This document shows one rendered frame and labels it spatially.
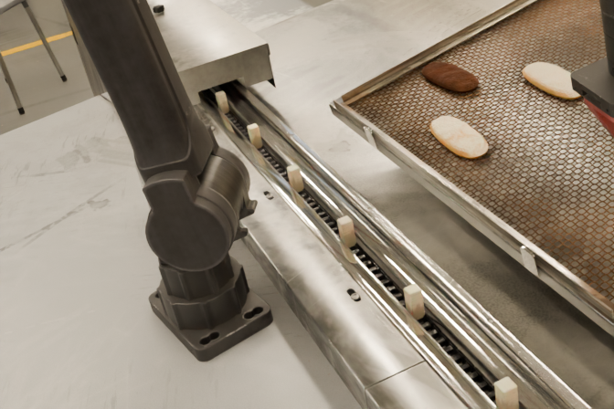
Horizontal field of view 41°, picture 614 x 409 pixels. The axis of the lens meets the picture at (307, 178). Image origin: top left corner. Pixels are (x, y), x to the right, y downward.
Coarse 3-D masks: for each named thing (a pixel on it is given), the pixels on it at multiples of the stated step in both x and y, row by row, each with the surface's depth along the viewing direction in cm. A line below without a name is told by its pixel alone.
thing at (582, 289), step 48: (528, 0) 109; (576, 0) 105; (432, 48) 106; (480, 48) 103; (528, 48) 99; (576, 48) 96; (384, 96) 102; (480, 96) 94; (528, 96) 91; (384, 144) 93; (432, 144) 90; (576, 144) 81; (528, 240) 72; (576, 240) 71; (576, 288) 65
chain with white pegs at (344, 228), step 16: (208, 96) 126; (224, 96) 119; (224, 112) 120; (240, 128) 115; (256, 128) 107; (256, 144) 108; (272, 160) 106; (288, 176) 100; (304, 192) 97; (320, 208) 93; (336, 224) 89; (352, 224) 84; (352, 240) 85; (368, 256) 83; (384, 272) 80; (400, 288) 78; (416, 288) 73; (416, 304) 73; (432, 336) 72; (448, 352) 70; (464, 368) 68; (480, 384) 66; (496, 384) 61; (512, 384) 61; (496, 400) 62; (512, 400) 61
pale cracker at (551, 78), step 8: (536, 64) 94; (544, 64) 93; (552, 64) 93; (528, 72) 93; (536, 72) 92; (544, 72) 92; (552, 72) 91; (560, 72) 91; (568, 72) 90; (528, 80) 93; (536, 80) 91; (544, 80) 91; (552, 80) 90; (560, 80) 89; (568, 80) 89; (544, 88) 90; (552, 88) 89; (560, 88) 88; (568, 88) 88; (560, 96) 88; (568, 96) 87; (576, 96) 87
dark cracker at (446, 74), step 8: (432, 64) 102; (440, 64) 101; (448, 64) 101; (424, 72) 102; (432, 72) 100; (440, 72) 100; (448, 72) 99; (456, 72) 98; (464, 72) 98; (432, 80) 100; (440, 80) 98; (448, 80) 98; (456, 80) 97; (464, 80) 96; (472, 80) 96; (448, 88) 97; (456, 88) 96; (464, 88) 96; (472, 88) 95
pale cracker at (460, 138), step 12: (444, 120) 91; (456, 120) 90; (432, 132) 91; (444, 132) 89; (456, 132) 88; (468, 132) 88; (444, 144) 88; (456, 144) 87; (468, 144) 86; (480, 144) 85; (468, 156) 85; (480, 156) 85
